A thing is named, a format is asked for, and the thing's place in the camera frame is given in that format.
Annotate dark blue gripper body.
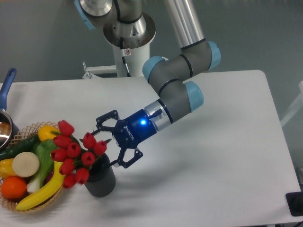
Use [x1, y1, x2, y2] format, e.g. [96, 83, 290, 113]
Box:
[112, 109, 157, 148]

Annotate red tulip bouquet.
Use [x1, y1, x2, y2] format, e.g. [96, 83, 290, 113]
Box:
[51, 120, 111, 189]

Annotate dark grey ribbed vase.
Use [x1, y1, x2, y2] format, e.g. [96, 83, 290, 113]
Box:
[84, 154, 116, 197]

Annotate yellow banana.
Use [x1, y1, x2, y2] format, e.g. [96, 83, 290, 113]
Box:
[16, 161, 64, 211]

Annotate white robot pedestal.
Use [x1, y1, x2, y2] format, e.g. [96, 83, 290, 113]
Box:
[82, 36, 154, 79]

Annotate yellow bell pepper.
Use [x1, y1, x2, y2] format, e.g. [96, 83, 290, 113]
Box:
[0, 158, 17, 179]

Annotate woven wicker basket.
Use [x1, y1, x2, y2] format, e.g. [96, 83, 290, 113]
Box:
[0, 122, 63, 214]

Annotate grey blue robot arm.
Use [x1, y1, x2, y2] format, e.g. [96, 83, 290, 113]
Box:
[74, 0, 221, 168]

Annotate yellow squash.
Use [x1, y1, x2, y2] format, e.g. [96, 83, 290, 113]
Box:
[38, 125, 60, 141]

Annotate beige round cut vegetable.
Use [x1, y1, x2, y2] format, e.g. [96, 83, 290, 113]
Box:
[12, 152, 40, 177]

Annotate orange fruit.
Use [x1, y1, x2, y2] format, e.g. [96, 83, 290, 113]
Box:
[0, 176, 27, 199]

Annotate black device at table edge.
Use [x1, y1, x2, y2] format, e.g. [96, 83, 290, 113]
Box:
[285, 192, 303, 217]

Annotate green bok choy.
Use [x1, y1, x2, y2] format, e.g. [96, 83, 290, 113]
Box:
[27, 139, 57, 194]

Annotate white frame at right edge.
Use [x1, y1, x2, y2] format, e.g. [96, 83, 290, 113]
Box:
[280, 81, 303, 127]

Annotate red fruit under banana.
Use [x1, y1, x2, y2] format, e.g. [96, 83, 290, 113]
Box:
[45, 169, 54, 183]

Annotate green cucumber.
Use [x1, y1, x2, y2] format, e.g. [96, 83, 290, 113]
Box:
[0, 134, 40, 161]

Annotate blue handled saucepan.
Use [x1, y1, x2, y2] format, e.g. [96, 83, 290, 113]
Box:
[0, 68, 19, 152]

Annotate black cable on pedestal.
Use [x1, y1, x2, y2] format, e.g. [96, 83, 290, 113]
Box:
[119, 37, 132, 78]

